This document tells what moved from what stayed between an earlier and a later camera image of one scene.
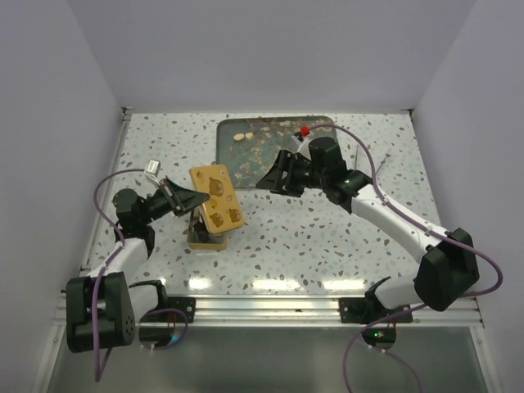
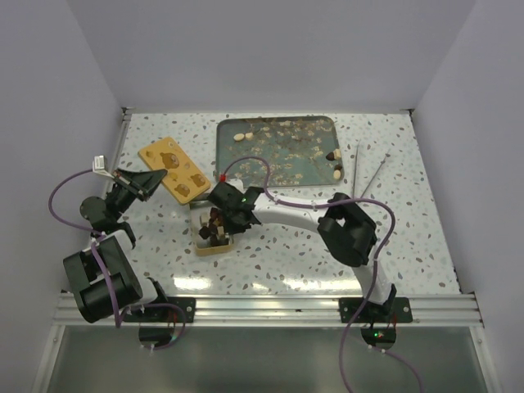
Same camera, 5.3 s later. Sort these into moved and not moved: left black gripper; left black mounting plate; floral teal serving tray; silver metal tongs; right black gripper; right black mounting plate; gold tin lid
Moved: right black gripper; gold tin lid; left black gripper
Not moved: right black mounting plate; left black mounting plate; silver metal tongs; floral teal serving tray
